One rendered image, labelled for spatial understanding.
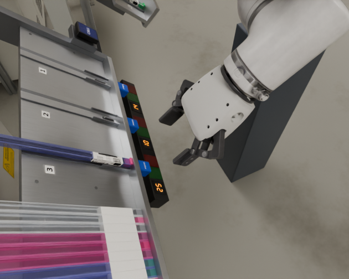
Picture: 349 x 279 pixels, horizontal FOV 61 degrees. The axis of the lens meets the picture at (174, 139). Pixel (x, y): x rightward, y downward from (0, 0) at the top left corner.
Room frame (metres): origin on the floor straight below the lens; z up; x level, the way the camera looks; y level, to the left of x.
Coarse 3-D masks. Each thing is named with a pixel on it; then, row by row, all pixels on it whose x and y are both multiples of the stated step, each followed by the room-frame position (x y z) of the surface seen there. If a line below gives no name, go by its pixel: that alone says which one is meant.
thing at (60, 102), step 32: (32, 32) 0.52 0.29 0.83; (32, 64) 0.43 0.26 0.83; (64, 64) 0.47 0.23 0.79; (96, 64) 0.54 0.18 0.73; (32, 96) 0.34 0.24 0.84; (64, 96) 0.38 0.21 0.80; (96, 96) 0.43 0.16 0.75; (32, 128) 0.28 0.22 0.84; (64, 128) 0.30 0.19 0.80; (96, 128) 0.34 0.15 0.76; (32, 160) 0.22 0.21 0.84; (64, 160) 0.24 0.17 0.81; (32, 192) 0.17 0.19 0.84; (64, 192) 0.18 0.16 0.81; (96, 192) 0.20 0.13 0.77; (128, 192) 0.22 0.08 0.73
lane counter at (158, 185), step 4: (152, 180) 0.27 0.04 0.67; (152, 184) 0.26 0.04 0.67; (156, 184) 0.26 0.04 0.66; (160, 184) 0.27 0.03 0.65; (156, 188) 0.25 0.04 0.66; (160, 188) 0.26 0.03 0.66; (164, 188) 0.26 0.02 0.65; (156, 192) 0.24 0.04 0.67; (160, 192) 0.25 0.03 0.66; (164, 192) 0.25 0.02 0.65
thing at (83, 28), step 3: (81, 24) 0.59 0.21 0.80; (81, 27) 0.58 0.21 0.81; (84, 27) 0.59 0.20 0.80; (87, 27) 0.59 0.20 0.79; (81, 30) 0.56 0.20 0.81; (84, 30) 0.57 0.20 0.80; (87, 30) 0.58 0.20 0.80; (90, 30) 0.59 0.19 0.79; (93, 30) 0.60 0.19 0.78; (87, 33) 0.57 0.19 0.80; (90, 33) 0.58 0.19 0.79; (93, 33) 0.58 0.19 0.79; (93, 36) 0.57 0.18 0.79; (96, 36) 0.58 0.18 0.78
